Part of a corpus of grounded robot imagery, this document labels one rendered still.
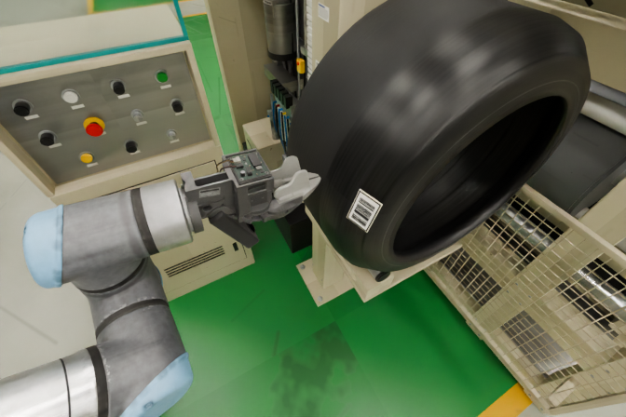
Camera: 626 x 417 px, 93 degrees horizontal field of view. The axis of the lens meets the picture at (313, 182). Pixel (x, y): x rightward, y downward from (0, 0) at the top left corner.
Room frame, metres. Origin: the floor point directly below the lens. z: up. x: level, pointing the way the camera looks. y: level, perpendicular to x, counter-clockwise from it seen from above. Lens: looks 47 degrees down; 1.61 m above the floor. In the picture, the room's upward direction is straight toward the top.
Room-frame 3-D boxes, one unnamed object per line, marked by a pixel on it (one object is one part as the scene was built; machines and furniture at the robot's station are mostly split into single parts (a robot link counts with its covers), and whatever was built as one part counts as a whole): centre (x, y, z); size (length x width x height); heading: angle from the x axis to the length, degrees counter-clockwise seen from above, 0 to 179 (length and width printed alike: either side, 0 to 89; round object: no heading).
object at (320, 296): (0.78, -0.08, 0.01); 0.27 x 0.27 x 0.02; 28
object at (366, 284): (0.49, -0.10, 0.83); 0.36 x 0.09 x 0.06; 28
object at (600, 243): (0.51, -0.62, 0.65); 0.90 x 0.02 x 0.70; 28
